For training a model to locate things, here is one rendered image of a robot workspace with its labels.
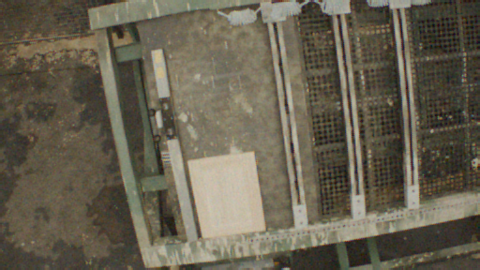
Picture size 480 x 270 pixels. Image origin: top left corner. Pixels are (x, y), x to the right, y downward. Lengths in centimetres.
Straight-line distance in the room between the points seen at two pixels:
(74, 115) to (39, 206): 86
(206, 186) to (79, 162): 187
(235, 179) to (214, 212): 20
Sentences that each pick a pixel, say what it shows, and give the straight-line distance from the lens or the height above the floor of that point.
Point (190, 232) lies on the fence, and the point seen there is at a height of 95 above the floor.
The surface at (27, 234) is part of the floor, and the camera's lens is 431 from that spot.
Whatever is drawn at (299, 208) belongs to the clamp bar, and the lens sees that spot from 276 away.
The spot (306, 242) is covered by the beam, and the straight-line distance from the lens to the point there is 286.
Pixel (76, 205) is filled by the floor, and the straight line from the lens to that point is 425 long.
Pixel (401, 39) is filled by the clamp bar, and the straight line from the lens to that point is 268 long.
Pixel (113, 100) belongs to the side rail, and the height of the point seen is 150.
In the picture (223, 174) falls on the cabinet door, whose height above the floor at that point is 114.
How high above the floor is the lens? 346
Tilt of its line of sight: 55 degrees down
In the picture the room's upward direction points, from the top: 10 degrees counter-clockwise
